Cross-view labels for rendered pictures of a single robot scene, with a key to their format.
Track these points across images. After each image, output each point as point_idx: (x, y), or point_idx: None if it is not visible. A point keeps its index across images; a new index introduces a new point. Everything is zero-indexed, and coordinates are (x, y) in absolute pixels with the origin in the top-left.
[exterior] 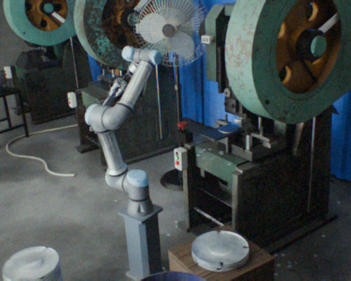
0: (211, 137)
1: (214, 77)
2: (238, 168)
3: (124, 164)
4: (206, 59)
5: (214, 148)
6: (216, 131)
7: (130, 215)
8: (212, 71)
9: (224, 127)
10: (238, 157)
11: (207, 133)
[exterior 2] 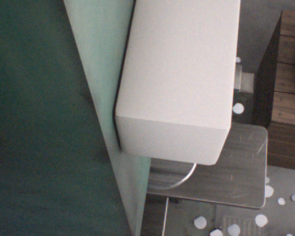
0: (259, 147)
1: (149, 158)
2: (239, 78)
3: None
4: (132, 213)
5: (181, 219)
6: (203, 170)
7: None
8: (146, 163)
9: (159, 170)
10: None
11: (242, 184)
